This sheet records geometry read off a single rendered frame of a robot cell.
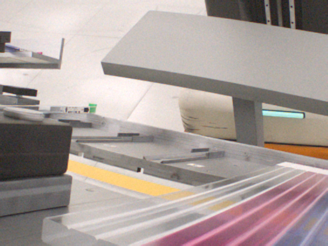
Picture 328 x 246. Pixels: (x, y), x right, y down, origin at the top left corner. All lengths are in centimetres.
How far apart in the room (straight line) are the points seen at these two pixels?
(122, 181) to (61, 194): 143
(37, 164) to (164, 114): 165
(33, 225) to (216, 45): 94
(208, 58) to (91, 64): 124
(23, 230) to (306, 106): 82
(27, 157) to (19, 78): 215
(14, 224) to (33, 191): 3
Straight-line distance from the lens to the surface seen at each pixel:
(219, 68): 106
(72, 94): 214
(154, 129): 74
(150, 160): 53
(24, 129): 24
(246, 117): 120
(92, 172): 176
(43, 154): 26
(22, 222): 24
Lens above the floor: 123
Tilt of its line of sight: 41 degrees down
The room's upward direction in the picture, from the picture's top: 13 degrees counter-clockwise
